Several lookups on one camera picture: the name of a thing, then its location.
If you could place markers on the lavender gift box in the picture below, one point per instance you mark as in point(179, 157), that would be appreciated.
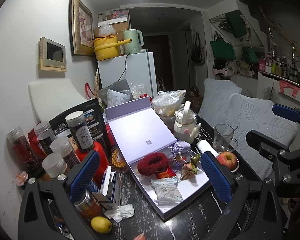
point(140, 127)

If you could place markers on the clear plastic bag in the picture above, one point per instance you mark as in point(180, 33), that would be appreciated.
point(107, 31)

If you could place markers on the glass mug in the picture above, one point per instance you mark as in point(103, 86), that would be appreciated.
point(222, 140)

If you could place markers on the black foil pouch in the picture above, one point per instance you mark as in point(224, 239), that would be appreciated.
point(95, 115)

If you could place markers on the white printed snack packet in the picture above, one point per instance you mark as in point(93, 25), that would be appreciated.
point(166, 191)

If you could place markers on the red apple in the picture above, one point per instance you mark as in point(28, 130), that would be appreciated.
point(227, 161)

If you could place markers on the grey plastic mailer bag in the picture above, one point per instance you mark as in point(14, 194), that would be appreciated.
point(115, 86)

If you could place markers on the blue and white carton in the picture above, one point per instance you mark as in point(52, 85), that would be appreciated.
point(110, 187)

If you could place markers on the waffle snack packet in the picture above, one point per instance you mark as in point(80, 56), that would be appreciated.
point(117, 158)

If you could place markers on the lavender sachet pouch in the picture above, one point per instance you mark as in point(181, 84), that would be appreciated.
point(181, 147)

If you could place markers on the white paper roll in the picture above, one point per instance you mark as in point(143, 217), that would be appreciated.
point(206, 146)

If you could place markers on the metal bowl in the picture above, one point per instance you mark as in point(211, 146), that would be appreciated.
point(236, 167)

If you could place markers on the pink cloth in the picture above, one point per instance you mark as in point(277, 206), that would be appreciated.
point(287, 84)

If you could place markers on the row of small bottles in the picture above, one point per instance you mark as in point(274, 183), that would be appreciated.
point(292, 71)

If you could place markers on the framed picture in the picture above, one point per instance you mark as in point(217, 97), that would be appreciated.
point(82, 22)

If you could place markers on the white cartoon water bottle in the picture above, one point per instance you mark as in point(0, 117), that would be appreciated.
point(183, 127)

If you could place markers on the dark hanging bag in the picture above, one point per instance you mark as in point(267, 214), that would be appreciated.
point(197, 52)

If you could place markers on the dark wooden door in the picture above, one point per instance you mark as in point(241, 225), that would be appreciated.
point(162, 62)

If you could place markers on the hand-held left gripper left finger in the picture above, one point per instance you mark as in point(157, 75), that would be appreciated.
point(86, 172)

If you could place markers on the brown bag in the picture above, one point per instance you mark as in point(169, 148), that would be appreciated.
point(193, 100)

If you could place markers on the white fridge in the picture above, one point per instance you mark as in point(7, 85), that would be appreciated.
point(140, 70)

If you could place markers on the red canister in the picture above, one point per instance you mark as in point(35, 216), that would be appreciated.
point(103, 160)

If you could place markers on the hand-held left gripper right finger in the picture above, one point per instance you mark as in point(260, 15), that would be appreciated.
point(215, 177)

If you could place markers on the wall intercom panel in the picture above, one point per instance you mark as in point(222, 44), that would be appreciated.
point(53, 52)

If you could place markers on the clear crinkled wrapper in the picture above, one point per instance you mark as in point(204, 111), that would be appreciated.
point(138, 90)

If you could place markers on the white plastic food bag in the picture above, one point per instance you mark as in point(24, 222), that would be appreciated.
point(165, 102)

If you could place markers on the cardboard box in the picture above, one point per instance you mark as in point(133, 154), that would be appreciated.
point(121, 27)

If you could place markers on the crumpled white tissue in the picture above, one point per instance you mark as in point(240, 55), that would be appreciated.
point(122, 211)

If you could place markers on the yellow lemon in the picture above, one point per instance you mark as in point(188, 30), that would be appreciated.
point(101, 225)

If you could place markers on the yellow pot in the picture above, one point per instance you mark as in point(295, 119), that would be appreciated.
point(105, 50)

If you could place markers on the red fuzzy scrunchie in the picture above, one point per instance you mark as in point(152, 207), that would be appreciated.
point(142, 165)

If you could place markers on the pale green kettle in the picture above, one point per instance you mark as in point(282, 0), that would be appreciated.
point(134, 48)

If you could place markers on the cluster of clear food jars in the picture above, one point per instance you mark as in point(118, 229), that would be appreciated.
point(77, 130)

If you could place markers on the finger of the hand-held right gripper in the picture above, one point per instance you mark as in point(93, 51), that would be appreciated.
point(286, 111)
point(267, 147)

